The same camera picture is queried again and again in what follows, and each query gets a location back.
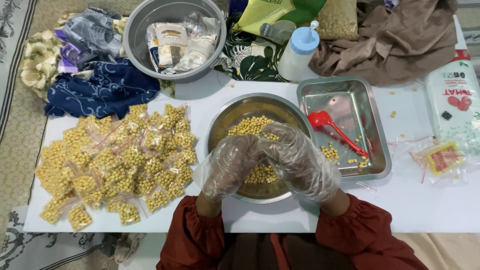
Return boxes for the white red sauce pouch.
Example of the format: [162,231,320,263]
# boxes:
[425,49,480,155]

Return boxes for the brown cloth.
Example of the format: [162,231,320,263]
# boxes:
[308,0,459,86]

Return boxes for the yellow green chickpea bag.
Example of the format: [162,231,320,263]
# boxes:
[232,0,328,37]

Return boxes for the navy patterned cloth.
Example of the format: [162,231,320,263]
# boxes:
[44,58,161,120]

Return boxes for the rectangular steel tray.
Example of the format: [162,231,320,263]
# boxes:
[296,76,392,183]

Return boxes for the heap of loose chickpeas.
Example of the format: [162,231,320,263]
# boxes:
[227,115,282,185]

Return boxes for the pile of bagged chickpea packets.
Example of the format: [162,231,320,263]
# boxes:
[34,103,199,232]

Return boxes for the white squeeze bottle blue cap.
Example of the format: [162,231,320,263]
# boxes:
[277,20,320,82]

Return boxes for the clear plastic cup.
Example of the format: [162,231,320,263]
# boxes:
[259,20,298,46]

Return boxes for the stack of empty zip bags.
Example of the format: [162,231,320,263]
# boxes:
[388,136,480,185]

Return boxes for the red plastic spoon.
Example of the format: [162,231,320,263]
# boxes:
[307,110,371,158]

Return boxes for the grey purple patterned cloth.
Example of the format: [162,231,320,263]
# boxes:
[54,7,126,74]

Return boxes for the round steel bowl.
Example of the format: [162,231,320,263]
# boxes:
[204,92,316,205]

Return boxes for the person's right hand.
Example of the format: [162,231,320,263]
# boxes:
[259,122,343,204]

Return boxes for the green leaf print cloth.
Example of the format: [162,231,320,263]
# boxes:
[214,17,297,83]

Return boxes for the person's left hand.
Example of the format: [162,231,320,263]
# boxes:
[201,134,263,203]

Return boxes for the white printed packets in basin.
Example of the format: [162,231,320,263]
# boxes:
[145,11,222,74]

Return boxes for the chickpeas in steel tray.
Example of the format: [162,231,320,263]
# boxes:
[319,135,370,168]

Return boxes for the grey plastic basin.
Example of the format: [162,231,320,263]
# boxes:
[122,0,227,84]

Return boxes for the cream floral cloth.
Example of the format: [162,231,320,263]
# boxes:
[19,13,128,101]

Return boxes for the clear bag of chickpeas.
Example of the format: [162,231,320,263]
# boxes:
[314,0,360,41]

